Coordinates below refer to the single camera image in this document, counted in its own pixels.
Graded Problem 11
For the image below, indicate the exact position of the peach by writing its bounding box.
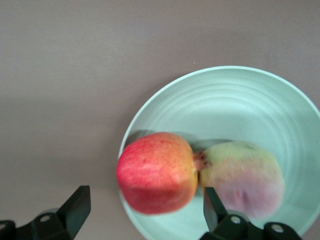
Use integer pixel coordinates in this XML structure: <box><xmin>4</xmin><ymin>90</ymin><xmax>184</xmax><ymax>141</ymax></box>
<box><xmin>198</xmin><ymin>141</ymin><xmax>286</xmax><ymax>221</ymax></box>

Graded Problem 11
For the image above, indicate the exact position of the red pomegranate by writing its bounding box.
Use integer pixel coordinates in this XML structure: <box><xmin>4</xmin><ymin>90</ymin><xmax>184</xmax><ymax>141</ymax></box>
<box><xmin>115</xmin><ymin>131</ymin><xmax>212</xmax><ymax>215</ymax></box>

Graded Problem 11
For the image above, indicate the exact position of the table cover sheet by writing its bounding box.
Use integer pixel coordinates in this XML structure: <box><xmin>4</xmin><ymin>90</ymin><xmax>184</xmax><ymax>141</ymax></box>
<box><xmin>0</xmin><ymin>0</ymin><xmax>320</xmax><ymax>240</ymax></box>

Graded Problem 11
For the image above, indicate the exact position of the green round plate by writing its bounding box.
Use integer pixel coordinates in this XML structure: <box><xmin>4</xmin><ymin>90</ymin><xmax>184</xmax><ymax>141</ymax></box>
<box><xmin>117</xmin><ymin>65</ymin><xmax>320</xmax><ymax>240</ymax></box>

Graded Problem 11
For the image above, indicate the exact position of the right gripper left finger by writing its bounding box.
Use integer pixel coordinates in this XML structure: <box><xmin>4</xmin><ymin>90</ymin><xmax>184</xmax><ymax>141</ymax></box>
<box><xmin>0</xmin><ymin>185</ymin><xmax>92</xmax><ymax>240</ymax></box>

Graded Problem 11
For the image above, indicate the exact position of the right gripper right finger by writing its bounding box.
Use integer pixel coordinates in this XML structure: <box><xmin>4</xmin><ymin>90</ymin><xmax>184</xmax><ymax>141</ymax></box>
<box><xmin>199</xmin><ymin>186</ymin><xmax>304</xmax><ymax>240</ymax></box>

